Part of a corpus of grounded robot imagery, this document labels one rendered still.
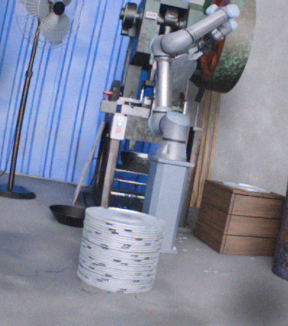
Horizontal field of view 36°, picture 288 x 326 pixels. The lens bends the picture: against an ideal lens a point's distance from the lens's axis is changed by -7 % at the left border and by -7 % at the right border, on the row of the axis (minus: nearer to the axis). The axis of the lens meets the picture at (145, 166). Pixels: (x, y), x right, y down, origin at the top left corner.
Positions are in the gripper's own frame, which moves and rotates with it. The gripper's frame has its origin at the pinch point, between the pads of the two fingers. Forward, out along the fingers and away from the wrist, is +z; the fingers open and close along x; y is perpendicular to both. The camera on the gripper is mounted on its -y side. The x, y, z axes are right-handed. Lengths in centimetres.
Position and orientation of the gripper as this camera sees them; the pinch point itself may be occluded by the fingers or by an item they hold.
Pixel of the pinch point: (190, 57)
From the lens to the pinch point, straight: 270.9
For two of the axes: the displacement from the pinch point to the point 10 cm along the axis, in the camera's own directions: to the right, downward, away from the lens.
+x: 4.8, 8.3, -3.0
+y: -4.9, -0.3, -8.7
